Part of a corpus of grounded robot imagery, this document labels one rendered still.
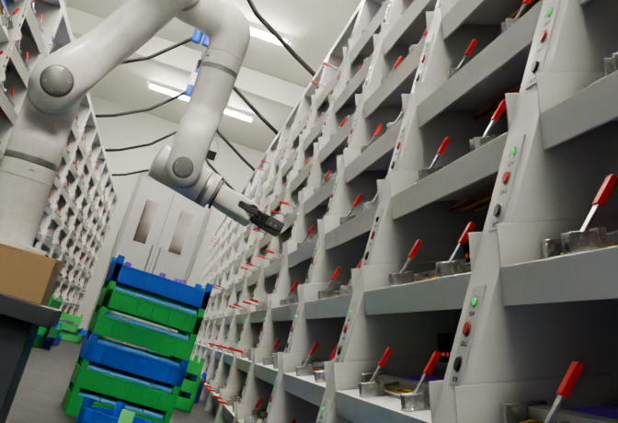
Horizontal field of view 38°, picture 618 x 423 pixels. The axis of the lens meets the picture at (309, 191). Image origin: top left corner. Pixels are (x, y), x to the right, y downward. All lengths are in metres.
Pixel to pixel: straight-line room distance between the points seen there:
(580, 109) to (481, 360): 0.30
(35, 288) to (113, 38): 0.58
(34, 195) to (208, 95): 0.45
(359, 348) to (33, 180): 0.80
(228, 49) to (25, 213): 0.59
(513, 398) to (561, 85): 0.38
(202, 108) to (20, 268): 0.54
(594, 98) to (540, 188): 0.16
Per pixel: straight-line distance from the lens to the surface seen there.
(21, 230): 2.04
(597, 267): 0.86
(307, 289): 2.43
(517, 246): 1.08
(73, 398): 2.75
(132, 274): 2.75
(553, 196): 1.11
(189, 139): 2.02
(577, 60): 1.16
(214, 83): 2.12
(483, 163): 1.29
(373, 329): 1.74
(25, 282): 1.96
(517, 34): 1.36
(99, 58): 2.08
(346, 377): 1.73
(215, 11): 2.18
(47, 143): 2.05
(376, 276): 1.75
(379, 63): 2.58
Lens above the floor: 0.30
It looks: 11 degrees up
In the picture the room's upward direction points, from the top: 17 degrees clockwise
